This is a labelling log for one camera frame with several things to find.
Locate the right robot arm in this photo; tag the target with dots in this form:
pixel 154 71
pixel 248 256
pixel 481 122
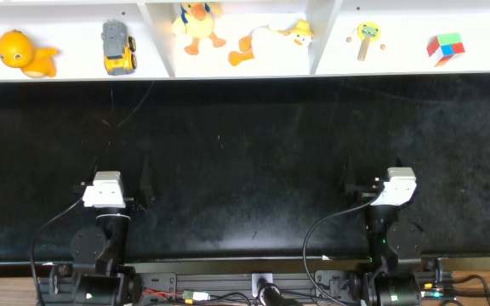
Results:
pixel 391 251

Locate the white plush duck with hat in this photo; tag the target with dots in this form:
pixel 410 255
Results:
pixel 270 42

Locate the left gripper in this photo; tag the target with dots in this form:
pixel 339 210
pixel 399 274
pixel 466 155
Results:
pixel 134 203

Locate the mounting rail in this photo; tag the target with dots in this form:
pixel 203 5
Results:
pixel 228 287

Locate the grey and yellow toy truck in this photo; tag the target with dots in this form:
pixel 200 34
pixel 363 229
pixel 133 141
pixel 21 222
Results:
pixel 115 42

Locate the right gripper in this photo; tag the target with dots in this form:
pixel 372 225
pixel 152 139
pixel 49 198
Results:
pixel 362 192

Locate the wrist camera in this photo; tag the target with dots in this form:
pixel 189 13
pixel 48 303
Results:
pixel 398 187
pixel 105 191

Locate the yellow rubber duck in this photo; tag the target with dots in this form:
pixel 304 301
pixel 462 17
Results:
pixel 15 49

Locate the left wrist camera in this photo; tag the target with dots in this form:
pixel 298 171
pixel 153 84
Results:
pixel 105 191

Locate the white shelf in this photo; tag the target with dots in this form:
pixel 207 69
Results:
pixel 79 64

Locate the wooden rattle drum toy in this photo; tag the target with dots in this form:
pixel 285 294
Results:
pixel 369 32

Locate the many-coloured puzzle cube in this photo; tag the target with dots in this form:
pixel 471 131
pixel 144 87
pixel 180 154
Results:
pixel 447 47

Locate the yellow plush duck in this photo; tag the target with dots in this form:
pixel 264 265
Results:
pixel 198 25

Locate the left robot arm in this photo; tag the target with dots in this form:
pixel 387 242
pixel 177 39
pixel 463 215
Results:
pixel 104 251

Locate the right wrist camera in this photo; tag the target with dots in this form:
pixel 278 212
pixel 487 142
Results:
pixel 398 187

